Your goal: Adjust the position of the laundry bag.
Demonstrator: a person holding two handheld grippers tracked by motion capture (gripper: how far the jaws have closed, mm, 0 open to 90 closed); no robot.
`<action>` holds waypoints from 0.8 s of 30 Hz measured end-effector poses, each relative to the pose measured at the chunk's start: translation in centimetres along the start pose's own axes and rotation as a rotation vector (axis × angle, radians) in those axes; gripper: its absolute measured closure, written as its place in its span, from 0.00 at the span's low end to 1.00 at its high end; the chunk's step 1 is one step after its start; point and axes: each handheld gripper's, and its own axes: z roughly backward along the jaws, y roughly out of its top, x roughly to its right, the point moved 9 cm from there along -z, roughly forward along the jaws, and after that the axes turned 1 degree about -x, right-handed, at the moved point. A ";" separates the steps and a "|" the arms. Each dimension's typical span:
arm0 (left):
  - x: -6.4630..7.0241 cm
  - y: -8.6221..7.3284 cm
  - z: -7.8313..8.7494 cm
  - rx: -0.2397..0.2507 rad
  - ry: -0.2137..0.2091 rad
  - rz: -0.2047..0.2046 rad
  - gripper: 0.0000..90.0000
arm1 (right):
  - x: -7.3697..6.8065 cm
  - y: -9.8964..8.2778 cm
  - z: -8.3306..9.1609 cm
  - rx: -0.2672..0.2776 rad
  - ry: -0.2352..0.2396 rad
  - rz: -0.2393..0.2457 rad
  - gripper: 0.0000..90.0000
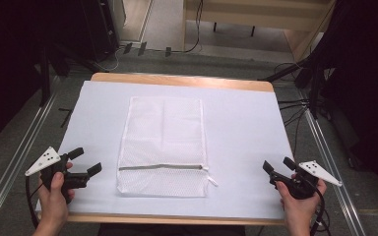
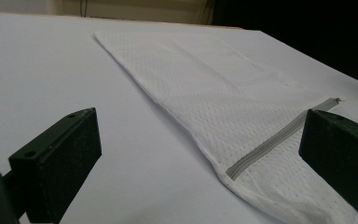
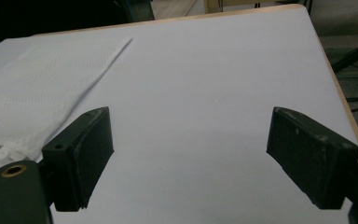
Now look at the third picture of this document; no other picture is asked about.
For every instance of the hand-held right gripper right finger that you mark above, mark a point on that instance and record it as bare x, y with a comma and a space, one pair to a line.
310, 155

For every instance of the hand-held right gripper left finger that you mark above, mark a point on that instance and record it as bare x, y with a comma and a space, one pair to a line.
80, 158

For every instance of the white cloth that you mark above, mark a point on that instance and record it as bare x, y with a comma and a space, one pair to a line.
28, 99

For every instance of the black stand leg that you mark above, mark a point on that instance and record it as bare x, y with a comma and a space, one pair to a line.
352, 57

